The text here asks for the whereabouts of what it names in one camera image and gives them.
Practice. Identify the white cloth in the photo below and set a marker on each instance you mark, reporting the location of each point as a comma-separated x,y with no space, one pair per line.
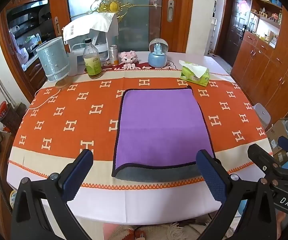
102,21

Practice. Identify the glass bottle with yellow-green label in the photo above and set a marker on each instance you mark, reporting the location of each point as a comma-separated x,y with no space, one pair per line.
92,62

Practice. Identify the pink toy figure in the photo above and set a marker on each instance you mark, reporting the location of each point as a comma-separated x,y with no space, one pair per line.
128,58

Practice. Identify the table lamp with silver-blue shade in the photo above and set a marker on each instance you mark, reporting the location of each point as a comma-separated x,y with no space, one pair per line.
54,57

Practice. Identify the white countertop appliance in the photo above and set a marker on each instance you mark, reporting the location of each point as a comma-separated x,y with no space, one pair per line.
101,40

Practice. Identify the gold ornament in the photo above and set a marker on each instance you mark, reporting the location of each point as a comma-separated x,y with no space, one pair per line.
112,3

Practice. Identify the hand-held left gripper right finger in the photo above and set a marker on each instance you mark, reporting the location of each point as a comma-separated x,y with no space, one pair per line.
211,177

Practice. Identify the blue snow globe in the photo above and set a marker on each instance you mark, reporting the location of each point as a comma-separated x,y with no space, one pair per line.
158,55

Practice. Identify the wooden wall cabinet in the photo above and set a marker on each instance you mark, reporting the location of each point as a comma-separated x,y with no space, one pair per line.
271,62

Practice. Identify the white stool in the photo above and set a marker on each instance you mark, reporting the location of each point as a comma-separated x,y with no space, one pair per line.
262,113

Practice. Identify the red-lidded jar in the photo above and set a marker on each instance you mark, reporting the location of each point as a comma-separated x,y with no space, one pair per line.
2,111

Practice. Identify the dark entrance door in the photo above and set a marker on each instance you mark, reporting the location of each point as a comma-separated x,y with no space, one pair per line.
236,30

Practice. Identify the orange patterned tablecloth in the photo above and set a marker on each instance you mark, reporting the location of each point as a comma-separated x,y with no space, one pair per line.
66,110

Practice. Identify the small metal can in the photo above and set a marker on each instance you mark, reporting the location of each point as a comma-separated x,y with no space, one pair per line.
113,55

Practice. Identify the green tissue pack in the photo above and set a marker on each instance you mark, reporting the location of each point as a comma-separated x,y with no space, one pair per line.
195,76

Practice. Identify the purple towel with dark trim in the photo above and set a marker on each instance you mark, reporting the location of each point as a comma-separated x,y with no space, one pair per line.
158,125

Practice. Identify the frosted glass sliding door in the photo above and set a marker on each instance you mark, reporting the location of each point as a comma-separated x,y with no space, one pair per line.
139,27

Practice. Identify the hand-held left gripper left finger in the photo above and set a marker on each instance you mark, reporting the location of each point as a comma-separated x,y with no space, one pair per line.
77,176

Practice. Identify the cardboard box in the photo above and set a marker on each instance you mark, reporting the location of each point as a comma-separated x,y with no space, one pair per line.
281,135

